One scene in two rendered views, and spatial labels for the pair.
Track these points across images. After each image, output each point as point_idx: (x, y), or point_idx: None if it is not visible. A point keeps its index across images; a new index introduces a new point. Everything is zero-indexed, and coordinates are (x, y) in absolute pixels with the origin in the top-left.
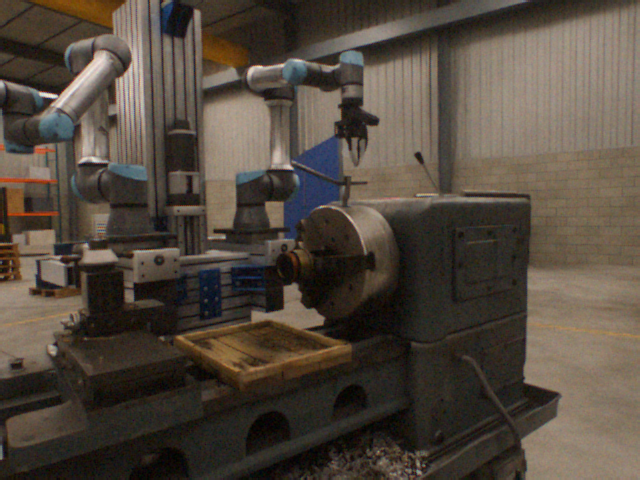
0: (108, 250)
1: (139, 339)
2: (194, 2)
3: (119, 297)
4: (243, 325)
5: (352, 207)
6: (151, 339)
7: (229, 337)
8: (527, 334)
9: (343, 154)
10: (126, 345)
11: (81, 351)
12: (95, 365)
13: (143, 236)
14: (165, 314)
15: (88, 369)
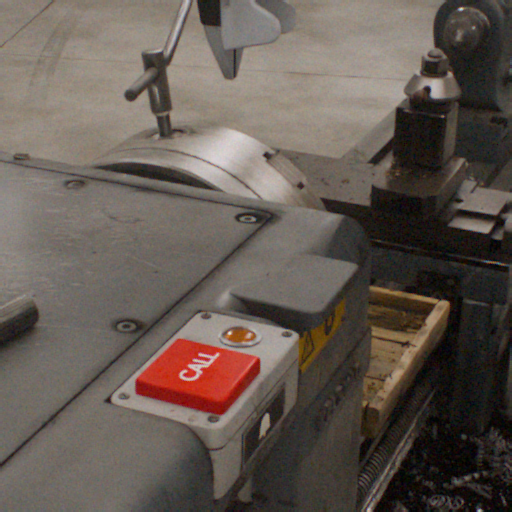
0: (417, 75)
1: (339, 190)
2: None
3: (393, 143)
4: (395, 368)
5: (144, 139)
6: (324, 193)
7: (386, 353)
8: None
9: (286, 25)
10: (330, 180)
11: (357, 165)
12: (294, 155)
13: None
14: (373, 202)
15: (289, 151)
